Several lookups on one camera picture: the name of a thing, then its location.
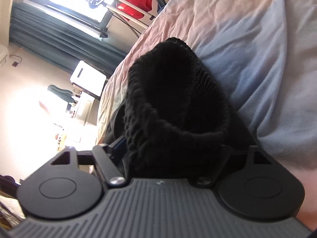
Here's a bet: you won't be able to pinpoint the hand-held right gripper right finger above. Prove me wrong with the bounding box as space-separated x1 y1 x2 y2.
196 144 274 187

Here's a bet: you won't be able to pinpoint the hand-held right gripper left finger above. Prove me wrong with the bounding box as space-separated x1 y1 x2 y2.
50 136 127 186

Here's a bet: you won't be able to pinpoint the black pants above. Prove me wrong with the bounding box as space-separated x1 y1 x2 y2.
104 37 258 179

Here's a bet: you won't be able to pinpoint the white dressing table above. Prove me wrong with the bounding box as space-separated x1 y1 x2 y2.
53 93 97 152

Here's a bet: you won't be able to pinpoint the white chair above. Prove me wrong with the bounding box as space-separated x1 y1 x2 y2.
70 60 107 98

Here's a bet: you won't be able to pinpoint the wavy framed mirror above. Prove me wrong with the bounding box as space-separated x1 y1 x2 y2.
47 84 76 105

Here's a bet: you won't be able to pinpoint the teal curtain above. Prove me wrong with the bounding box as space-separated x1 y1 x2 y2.
9 2 128 81

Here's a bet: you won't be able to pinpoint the white garment steamer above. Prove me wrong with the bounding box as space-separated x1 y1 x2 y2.
88 0 156 40

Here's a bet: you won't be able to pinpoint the bed with pastel sheet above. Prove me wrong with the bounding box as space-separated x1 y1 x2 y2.
95 0 317 228

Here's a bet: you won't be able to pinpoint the blue garment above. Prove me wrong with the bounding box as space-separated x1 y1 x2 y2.
156 0 171 14

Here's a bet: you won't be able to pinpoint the white air conditioner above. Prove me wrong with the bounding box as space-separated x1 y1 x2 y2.
0 44 11 67

